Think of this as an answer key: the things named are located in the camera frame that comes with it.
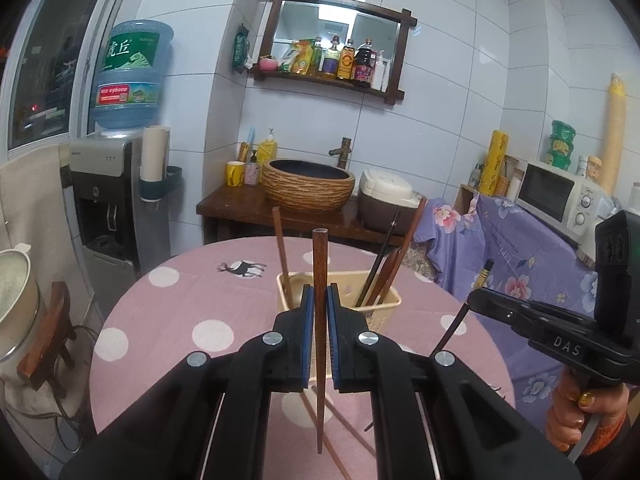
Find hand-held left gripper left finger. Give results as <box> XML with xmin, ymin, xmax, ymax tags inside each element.
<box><xmin>59</xmin><ymin>283</ymin><xmax>316</xmax><ymax>480</ymax></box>

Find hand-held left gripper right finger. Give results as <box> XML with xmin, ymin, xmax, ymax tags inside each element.
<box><xmin>325</xmin><ymin>283</ymin><xmax>584</xmax><ymax>480</ymax></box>

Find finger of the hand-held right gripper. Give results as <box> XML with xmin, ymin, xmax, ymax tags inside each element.
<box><xmin>466</xmin><ymin>287</ymin><xmax>563</xmax><ymax>343</ymax></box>

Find black chopstick with gold band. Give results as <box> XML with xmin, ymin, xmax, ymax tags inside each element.
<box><xmin>432</xmin><ymin>258</ymin><xmax>496</xmax><ymax>354</ymax></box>

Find beige plastic utensil holder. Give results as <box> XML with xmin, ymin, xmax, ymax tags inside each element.
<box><xmin>276</xmin><ymin>271</ymin><xmax>403</xmax><ymax>334</ymax></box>

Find brown wooden chopstick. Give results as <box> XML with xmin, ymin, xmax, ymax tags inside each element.
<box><xmin>372</xmin><ymin>197</ymin><xmax>429</xmax><ymax>307</ymax></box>
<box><xmin>302</xmin><ymin>399</ymin><xmax>354</xmax><ymax>480</ymax></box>
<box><xmin>271</xmin><ymin>206</ymin><xmax>295</xmax><ymax>309</ymax></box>
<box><xmin>311</xmin><ymin>228</ymin><xmax>330</xmax><ymax>455</ymax></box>

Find person's right hand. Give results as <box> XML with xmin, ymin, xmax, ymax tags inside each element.
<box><xmin>545</xmin><ymin>367</ymin><xmax>601</xmax><ymax>454</ymax></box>

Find purple floral cloth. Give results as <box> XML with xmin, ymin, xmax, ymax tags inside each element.
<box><xmin>414</xmin><ymin>194</ymin><xmax>602</xmax><ymax>422</ymax></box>

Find brown patterned cloth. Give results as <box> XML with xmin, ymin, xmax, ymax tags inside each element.
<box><xmin>399</xmin><ymin>239</ymin><xmax>442</xmax><ymax>282</ymax></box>

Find white microwave oven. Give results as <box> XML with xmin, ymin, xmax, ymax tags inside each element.
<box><xmin>514</xmin><ymin>159</ymin><xmax>614</xmax><ymax>247</ymax></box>

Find pink polka dot tablecloth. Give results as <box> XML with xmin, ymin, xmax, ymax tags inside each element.
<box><xmin>90</xmin><ymin>237</ymin><xmax>516</xmax><ymax>480</ymax></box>

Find small wooden box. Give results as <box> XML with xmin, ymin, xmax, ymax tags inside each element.
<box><xmin>457</xmin><ymin>182</ymin><xmax>481</xmax><ymax>211</ymax></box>

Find brown and white rice cooker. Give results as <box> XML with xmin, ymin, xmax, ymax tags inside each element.
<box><xmin>357</xmin><ymin>168</ymin><xmax>424</xmax><ymax>236</ymax></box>

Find tall yellow textured roll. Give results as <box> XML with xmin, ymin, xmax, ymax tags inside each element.
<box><xmin>597</xmin><ymin>72</ymin><xmax>629</xmax><ymax>197</ymax></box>

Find yellow wrap roll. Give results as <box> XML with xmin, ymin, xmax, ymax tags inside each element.
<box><xmin>477</xmin><ymin>128</ymin><xmax>509</xmax><ymax>196</ymax></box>

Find dark wooden counter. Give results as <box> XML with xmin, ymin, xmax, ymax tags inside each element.
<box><xmin>196</xmin><ymin>182</ymin><xmax>417</xmax><ymax>262</ymax></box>

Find woven pattern sink basin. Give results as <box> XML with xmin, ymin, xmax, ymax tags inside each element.
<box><xmin>260</xmin><ymin>158</ymin><xmax>357</xmax><ymax>213</ymax></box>

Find bamboo style faucet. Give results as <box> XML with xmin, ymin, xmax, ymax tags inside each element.
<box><xmin>328</xmin><ymin>137</ymin><xmax>354</xmax><ymax>170</ymax></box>

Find yellow soap pump bottle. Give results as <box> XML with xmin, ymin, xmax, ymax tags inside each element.
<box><xmin>257</xmin><ymin>128</ymin><xmax>279</xmax><ymax>167</ymax></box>

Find teal cup holder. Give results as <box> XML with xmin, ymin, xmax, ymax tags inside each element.
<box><xmin>138</xmin><ymin>165</ymin><xmax>184</xmax><ymax>204</ymax></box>

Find stack of paper cups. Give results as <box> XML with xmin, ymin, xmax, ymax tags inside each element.
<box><xmin>139</xmin><ymin>125</ymin><xmax>171</xmax><ymax>184</ymax></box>

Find grey water dispenser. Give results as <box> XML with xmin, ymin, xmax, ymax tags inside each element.
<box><xmin>59</xmin><ymin>134</ymin><xmax>174</xmax><ymax>282</ymax></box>

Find wooden framed mirror shelf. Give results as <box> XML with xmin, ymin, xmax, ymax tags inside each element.
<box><xmin>252</xmin><ymin>0</ymin><xmax>419</xmax><ymax>107</ymax></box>

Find brown wooden stool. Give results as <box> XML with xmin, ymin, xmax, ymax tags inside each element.
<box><xmin>17</xmin><ymin>280</ymin><xmax>76</xmax><ymax>392</ymax></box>

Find white squeeze bottle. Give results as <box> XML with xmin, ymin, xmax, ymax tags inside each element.
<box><xmin>372</xmin><ymin>49</ymin><xmax>389</xmax><ymax>92</ymax></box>

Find dark soy sauce bottle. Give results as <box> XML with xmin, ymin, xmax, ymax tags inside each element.
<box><xmin>352</xmin><ymin>38</ymin><xmax>377</xmax><ymax>86</ymax></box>

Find amber sauce bottle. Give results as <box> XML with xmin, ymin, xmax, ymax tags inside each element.
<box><xmin>337</xmin><ymin>39</ymin><xmax>357</xmax><ymax>81</ymax></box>

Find oil bottle purple label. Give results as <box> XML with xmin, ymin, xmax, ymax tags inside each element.
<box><xmin>321</xmin><ymin>34</ymin><xmax>342</xmax><ymax>79</ymax></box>

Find yellow seasoning packets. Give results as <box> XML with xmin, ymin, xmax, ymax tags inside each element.
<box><xmin>279</xmin><ymin>38</ymin><xmax>316</xmax><ymax>76</ymax></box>

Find cream pot with lid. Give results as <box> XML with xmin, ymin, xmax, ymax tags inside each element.
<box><xmin>0</xmin><ymin>243</ymin><xmax>41</xmax><ymax>364</ymax></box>

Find green hanging packet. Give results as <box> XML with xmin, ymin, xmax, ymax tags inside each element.
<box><xmin>230</xmin><ymin>24</ymin><xmax>251</xmax><ymax>74</ymax></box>

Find blue water jug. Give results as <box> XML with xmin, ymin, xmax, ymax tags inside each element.
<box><xmin>89</xmin><ymin>19</ymin><xmax>176</xmax><ymax>137</ymax></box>

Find black long utensil handle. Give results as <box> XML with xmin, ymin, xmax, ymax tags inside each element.
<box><xmin>357</xmin><ymin>209</ymin><xmax>401</xmax><ymax>307</ymax></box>

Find black floor cable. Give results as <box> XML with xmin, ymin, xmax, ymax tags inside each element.
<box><xmin>2</xmin><ymin>324</ymin><xmax>103</xmax><ymax>453</ymax></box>

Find window with metal frame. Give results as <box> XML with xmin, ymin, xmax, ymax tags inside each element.
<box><xmin>0</xmin><ymin>0</ymin><xmax>127</xmax><ymax>155</ymax></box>

